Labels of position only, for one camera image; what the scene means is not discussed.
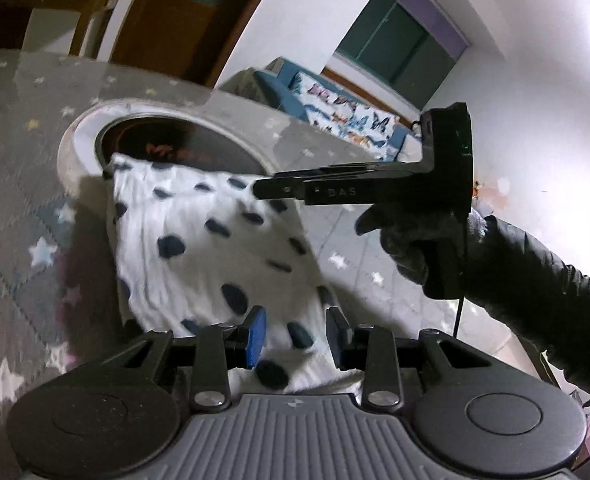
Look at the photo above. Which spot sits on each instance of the grey star tablecloth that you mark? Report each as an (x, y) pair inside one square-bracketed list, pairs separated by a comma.
[(20, 210)]

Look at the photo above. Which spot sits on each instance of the round white-rimmed table stove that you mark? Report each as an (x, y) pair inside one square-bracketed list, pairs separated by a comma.
[(82, 130)]

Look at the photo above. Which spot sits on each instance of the blue sofa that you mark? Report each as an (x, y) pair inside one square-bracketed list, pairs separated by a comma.
[(275, 90)]

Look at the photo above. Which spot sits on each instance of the dark glass window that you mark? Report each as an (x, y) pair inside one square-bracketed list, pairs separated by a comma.
[(400, 45)]

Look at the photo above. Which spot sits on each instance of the brown wooden door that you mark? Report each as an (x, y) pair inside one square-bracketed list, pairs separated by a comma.
[(185, 15)]

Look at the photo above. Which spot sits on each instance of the person's right hand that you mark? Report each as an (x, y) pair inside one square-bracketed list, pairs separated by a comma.
[(405, 232)]

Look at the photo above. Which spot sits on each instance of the butterfly print sofa cover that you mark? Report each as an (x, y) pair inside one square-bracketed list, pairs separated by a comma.
[(350, 115)]

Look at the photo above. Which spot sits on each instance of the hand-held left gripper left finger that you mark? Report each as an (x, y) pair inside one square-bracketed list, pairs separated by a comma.
[(256, 336)]

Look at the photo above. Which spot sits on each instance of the person's right forearm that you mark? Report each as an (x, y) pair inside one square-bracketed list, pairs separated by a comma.
[(525, 280)]

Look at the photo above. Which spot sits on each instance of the white polka dot garment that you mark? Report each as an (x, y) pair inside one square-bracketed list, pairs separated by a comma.
[(200, 260)]

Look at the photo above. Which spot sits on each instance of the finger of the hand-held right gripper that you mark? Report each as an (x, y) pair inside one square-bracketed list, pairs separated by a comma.
[(280, 190)]

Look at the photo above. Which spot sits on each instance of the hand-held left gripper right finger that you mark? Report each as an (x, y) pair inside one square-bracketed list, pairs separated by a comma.
[(336, 336)]

